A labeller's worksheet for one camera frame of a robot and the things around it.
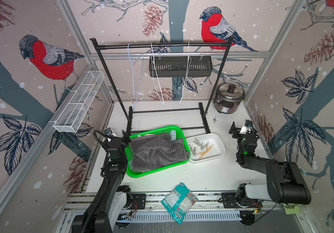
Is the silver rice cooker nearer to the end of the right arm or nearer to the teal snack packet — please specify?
the end of the right arm

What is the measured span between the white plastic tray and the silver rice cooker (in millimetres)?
234

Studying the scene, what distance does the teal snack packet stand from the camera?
696 millimetres

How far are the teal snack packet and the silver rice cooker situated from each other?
24.7 inches

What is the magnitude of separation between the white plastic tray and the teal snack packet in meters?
0.21

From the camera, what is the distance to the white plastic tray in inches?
35.8

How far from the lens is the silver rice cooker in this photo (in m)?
1.02
